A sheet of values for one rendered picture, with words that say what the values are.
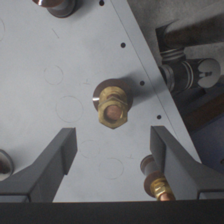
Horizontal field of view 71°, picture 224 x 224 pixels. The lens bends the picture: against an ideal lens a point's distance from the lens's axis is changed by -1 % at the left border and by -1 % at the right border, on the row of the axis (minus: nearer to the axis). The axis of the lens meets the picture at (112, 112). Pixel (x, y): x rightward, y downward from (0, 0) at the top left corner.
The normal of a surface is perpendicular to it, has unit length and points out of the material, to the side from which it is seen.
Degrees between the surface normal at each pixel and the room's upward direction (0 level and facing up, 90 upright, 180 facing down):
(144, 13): 0
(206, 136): 0
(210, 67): 12
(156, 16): 0
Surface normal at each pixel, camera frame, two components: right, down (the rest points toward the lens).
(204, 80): 0.15, 0.35
